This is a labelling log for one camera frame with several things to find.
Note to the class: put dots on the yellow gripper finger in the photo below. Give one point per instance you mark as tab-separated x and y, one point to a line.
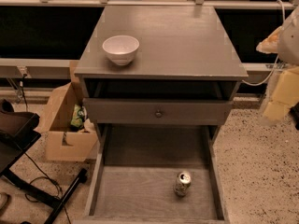
270	44
284	96

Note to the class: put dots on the green 7up soda can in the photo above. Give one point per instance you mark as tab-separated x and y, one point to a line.
182	183

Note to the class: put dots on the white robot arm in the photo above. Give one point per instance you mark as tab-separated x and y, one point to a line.
288	51

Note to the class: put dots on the round metal drawer knob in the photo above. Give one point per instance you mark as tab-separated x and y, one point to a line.
158	113

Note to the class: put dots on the open grey middle drawer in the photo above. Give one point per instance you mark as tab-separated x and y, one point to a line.
135	172

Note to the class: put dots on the closed grey top drawer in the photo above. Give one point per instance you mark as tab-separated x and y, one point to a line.
142	111

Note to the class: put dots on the white ceramic bowl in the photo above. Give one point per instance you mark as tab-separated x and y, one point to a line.
121	49

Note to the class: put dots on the green snack bag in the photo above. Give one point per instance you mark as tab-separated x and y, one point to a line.
78	117

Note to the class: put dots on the open cardboard box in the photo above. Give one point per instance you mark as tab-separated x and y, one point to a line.
62	143

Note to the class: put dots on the black stand with seat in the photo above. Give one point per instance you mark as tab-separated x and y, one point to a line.
17	135

